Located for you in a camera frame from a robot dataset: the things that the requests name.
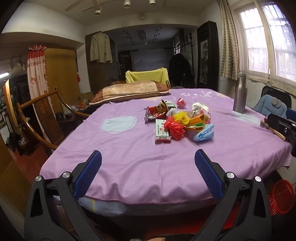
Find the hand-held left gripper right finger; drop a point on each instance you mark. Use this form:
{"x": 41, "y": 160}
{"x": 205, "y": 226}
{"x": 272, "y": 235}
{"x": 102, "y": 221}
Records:
{"x": 208, "y": 176}

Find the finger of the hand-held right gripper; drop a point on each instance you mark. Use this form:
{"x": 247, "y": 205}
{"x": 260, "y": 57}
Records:
{"x": 291, "y": 113}
{"x": 279, "y": 122}

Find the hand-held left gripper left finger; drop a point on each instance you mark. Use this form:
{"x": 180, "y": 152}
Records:
{"x": 89, "y": 171}

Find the blue face mask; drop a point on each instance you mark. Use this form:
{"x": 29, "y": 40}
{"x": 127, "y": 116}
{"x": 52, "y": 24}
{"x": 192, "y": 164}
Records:
{"x": 203, "y": 134}

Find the red plastic basket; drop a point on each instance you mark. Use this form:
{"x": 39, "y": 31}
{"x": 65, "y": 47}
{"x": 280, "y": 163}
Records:
{"x": 282, "y": 197}

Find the orange green carton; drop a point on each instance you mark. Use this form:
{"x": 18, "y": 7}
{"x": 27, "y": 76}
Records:
{"x": 195, "y": 121}

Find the white red medicine box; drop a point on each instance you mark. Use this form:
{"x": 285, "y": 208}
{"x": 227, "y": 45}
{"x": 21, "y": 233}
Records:
{"x": 161, "y": 131}

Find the white heart-shaped container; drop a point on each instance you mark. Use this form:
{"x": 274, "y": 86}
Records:
{"x": 198, "y": 107}

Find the clear cup with red wrapper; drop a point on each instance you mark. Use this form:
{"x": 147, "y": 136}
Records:
{"x": 181, "y": 103}

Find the green white packet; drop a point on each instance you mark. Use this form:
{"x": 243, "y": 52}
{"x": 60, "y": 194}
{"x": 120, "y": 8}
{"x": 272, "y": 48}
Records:
{"x": 171, "y": 106}

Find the red snack bag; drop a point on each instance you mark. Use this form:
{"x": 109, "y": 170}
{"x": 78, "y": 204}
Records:
{"x": 155, "y": 113}

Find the blue padded cushion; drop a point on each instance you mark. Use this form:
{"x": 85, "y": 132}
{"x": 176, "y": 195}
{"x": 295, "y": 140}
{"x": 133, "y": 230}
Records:
{"x": 266, "y": 104}

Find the light blue sheet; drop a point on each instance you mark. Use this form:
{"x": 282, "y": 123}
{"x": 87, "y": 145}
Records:
{"x": 104, "y": 205}

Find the steel water bottle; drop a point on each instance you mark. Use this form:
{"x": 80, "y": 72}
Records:
{"x": 239, "y": 97}

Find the purple printed blanket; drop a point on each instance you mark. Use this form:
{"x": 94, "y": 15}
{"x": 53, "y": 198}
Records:
{"x": 138, "y": 157}

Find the curved wooden armchair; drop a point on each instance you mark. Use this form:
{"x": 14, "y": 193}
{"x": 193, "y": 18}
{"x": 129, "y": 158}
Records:
{"x": 46, "y": 115}

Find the white framed window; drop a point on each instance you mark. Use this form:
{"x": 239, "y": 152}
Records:
{"x": 256, "y": 34}

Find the brown patterned pillow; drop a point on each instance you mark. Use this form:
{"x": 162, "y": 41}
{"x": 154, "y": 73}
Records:
{"x": 129, "y": 91}

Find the checked curtain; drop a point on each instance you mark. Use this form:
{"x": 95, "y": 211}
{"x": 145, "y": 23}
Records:
{"x": 229, "y": 46}

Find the dark patterned bedding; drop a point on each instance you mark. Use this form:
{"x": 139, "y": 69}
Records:
{"x": 176, "y": 87}

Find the dark wooden wardrobe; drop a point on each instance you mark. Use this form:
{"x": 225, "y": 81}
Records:
{"x": 97, "y": 74}

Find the red floral curtain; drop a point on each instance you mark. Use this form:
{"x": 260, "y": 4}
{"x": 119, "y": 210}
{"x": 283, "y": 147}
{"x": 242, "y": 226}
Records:
{"x": 37, "y": 74}

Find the yellow towel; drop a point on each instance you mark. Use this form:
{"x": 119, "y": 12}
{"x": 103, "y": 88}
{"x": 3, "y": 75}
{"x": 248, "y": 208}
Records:
{"x": 143, "y": 75}

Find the dark hanging coat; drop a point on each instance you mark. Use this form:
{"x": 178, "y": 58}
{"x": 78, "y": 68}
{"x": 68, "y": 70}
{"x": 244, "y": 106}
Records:
{"x": 179, "y": 67}

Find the beige hanging jacket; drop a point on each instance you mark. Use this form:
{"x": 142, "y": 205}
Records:
{"x": 100, "y": 47}

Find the grey screen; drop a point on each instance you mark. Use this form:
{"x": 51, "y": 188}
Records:
{"x": 150, "y": 60}

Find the white ceiling fan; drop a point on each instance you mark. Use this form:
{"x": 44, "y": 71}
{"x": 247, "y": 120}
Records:
{"x": 76, "y": 5}

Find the dark framed wall painting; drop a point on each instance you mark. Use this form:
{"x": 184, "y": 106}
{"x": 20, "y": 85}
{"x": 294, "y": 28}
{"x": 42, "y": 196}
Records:
{"x": 203, "y": 60}

